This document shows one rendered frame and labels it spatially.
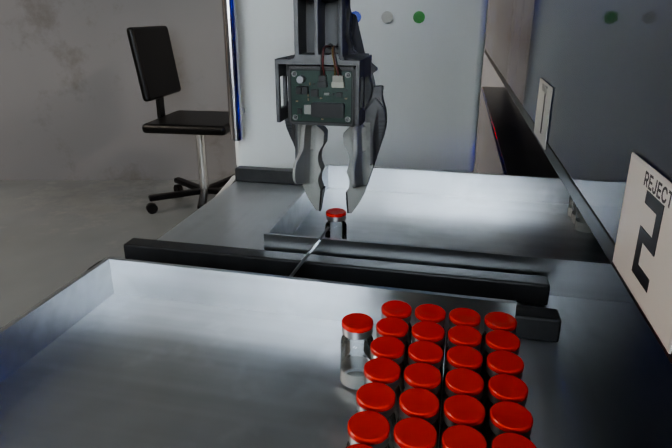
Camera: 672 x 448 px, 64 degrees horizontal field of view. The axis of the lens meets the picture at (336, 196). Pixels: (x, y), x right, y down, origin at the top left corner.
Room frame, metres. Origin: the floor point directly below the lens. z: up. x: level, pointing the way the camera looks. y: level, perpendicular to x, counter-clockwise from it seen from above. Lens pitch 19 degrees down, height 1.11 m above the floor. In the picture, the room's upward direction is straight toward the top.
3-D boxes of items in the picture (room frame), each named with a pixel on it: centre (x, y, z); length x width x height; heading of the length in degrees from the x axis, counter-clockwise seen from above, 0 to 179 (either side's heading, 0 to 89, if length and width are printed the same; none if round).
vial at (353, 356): (0.30, -0.01, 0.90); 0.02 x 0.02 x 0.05
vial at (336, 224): (0.51, 0.00, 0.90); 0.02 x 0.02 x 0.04
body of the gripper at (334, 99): (0.48, 0.01, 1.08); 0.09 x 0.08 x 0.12; 167
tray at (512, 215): (0.57, -0.12, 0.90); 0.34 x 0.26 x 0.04; 78
